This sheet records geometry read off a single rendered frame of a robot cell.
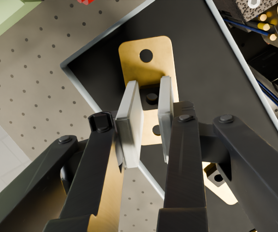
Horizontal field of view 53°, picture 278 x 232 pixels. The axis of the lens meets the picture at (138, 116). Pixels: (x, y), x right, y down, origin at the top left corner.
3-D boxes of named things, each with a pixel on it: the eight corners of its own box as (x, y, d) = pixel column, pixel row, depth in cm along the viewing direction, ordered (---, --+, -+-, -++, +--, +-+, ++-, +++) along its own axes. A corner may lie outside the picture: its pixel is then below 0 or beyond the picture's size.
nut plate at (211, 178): (258, 184, 29) (262, 191, 28) (230, 204, 30) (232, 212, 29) (201, 134, 27) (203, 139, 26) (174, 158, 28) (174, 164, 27)
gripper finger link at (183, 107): (173, 141, 12) (244, 134, 12) (172, 101, 17) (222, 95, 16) (177, 170, 13) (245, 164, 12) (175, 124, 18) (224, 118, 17)
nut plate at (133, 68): (183, 139, 23) (184, 146, 22) (137, 144, 23) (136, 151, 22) (170, 33, 20) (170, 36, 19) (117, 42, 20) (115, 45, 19)
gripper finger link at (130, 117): (139, 168, 15) (125, 169, 15) (144, 117, 21) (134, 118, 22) (128, 117, 14) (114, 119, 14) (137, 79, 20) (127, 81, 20)
